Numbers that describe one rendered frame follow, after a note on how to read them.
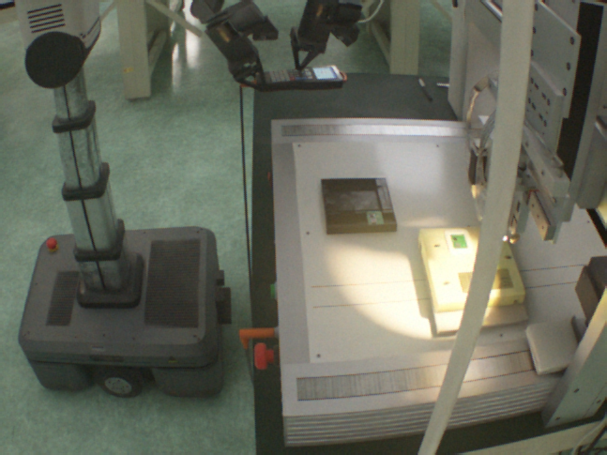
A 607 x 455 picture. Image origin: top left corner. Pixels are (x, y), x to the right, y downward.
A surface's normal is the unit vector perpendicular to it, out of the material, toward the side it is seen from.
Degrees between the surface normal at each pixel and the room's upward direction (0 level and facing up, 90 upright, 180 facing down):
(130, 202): 0
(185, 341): 0
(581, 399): 90
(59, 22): 100
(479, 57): 90
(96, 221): 90
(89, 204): 90
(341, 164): 0
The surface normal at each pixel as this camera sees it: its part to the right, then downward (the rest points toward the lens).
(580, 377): 0.04, 0.65
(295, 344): -0.01, -0.76
